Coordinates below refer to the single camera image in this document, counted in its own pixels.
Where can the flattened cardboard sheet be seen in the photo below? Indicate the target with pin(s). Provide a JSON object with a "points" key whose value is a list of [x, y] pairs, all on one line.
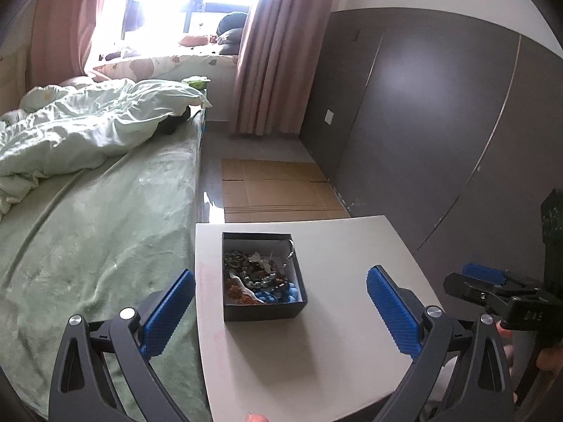
{"points": [[272, 189]]}

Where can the wall socket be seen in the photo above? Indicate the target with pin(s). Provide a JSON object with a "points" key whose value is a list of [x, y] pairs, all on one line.
{"points": [[329, 117]]}

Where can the light green duvet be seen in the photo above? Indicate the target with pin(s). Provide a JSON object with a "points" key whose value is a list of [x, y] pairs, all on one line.
{"points": [[88, 123]]}

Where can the bed with green sheet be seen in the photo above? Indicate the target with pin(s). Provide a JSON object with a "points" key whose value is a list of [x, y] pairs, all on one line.
{"points": [[101, 246]]}

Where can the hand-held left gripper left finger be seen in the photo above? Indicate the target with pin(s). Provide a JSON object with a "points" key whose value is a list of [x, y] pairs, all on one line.
{"points": [[169, 312]]}

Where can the pink curtain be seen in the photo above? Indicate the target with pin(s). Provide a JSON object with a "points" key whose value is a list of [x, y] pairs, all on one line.
{"points": [[66, 22], [277, 52]]}

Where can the floral window seat cushion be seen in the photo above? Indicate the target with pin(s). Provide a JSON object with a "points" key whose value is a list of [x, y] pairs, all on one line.
{"points": [[167, 63]]}

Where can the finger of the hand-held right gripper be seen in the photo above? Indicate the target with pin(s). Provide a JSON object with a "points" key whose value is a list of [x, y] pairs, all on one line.
{"points": [[484, 273], [466, 291]]}

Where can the green plush toy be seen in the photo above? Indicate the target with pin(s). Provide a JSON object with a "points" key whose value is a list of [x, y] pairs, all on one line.
{"points": [[196, 82]]}

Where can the pink cushion on windowsill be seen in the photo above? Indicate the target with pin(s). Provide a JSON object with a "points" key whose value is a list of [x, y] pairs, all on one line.
{"points": [[193, 40]]}

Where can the person's right hand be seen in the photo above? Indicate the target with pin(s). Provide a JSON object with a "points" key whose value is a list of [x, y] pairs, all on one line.
{"points": [[552, 359]]}

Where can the black jewelry box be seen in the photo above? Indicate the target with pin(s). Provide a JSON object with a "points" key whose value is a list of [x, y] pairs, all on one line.
{"points": [[264, 310]]}

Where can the dark cushion on windowsill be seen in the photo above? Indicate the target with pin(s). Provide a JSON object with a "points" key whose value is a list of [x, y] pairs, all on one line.
{"points": [[232, 30]]}

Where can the beige padded headboard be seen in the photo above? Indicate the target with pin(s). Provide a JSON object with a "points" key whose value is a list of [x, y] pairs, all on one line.
{"points": [[13, 79]]}

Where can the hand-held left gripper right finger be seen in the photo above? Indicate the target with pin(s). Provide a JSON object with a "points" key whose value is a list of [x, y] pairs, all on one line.
{"points": [[393, 312]]}

